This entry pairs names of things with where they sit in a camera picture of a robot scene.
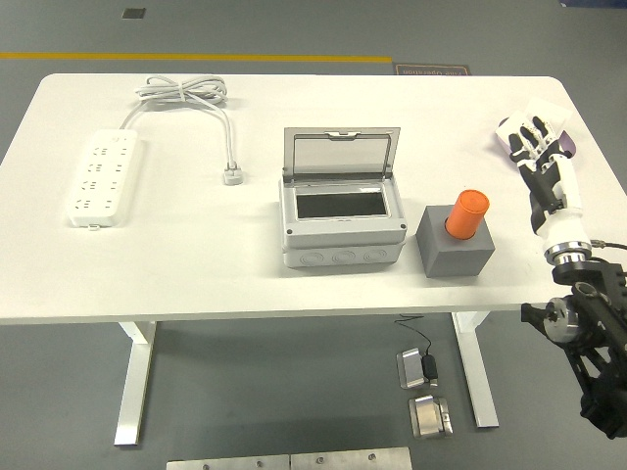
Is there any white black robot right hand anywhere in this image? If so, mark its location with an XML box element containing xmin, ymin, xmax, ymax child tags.
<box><xmin>498</xmin><ymin>113</ymin><xmax>589</xmax><ymax>252</ymax></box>

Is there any orange cylindrical battery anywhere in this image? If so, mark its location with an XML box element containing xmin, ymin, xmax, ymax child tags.
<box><xmin>444</xmin><ymin>189</ymin><xmax>491</xmax><ymax>242</ymax></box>

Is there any grey plastic junction box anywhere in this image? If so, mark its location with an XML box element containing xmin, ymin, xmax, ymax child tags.
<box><xmin>278</xmin><ymin>175</ymin><xmax>408</xmax><ymax>269</ymax></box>

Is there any smoky transparent hinged box lid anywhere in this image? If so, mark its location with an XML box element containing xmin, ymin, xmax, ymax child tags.
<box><xmin>282</xmin><ymin>126</ymin><xmax>402</xmax><ymax>183</ymax></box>

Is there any purple shallow dish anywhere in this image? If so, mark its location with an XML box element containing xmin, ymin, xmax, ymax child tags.
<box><xmin>495</xmin><ymin>127</ymin><xmax>579</xmax><ymax>165</ymax></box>

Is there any grey block with round hole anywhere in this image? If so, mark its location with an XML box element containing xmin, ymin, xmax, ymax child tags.
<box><xmin>414</xmin><ymin>204</ymin><xmax>496</xmax><ymax>279</ymax></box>

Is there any plain white plastic bag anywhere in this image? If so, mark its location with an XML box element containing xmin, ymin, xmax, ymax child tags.
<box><xmin>526</xmin><ymin>96</ymin><xmax>573</xmax><ymax>129</ymax></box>

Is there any white table leg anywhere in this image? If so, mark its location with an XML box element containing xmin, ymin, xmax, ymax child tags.
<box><xmin>451</xmin><ymin>310</ymin><xmax>500</xmax><ymax>430</ymax></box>
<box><xmin>113</xmin><ymin>320</ymin><xmax>158</xmax><ymax>447</ymax></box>

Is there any silver foot pedal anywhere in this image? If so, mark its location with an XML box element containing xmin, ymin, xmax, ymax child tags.
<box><xmin>408</xmin><ymin>395</ymin><xmax>455</xmax><ymax>439</ymax></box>
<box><xmin>395</xmin><ymin>347</ymin><xmax>440</xmax><ymax>391</ymax></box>

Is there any brown floor sign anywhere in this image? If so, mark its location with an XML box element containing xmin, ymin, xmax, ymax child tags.
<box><xmin>393</xmin><ymin>62</ymin><xmax>472</xmax><ymax>77</ymax></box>

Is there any grey metal plate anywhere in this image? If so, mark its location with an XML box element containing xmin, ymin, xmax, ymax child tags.
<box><xmin>166</xmin><ymin>454</ymin><xmax>293</xmax><ymax>470</ymax></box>

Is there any white power strip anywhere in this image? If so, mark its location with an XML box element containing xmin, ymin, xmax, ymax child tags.
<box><xmin>66</xmin><ymin>127</ymin><xmax>147</xmax><ymax>230</ymax></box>

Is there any black pedal cable with plug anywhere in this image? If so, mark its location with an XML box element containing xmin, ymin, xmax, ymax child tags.
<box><xmin>395</xmin><ymin>314</ymin><xmax>441</xmax><ymax>388</ymax></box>

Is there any white power strip cord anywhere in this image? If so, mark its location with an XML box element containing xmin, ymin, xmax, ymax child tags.
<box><xmin>119</xmin><ymin>74</ymin><xmax>245</xmax><ymax>187</ymax></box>

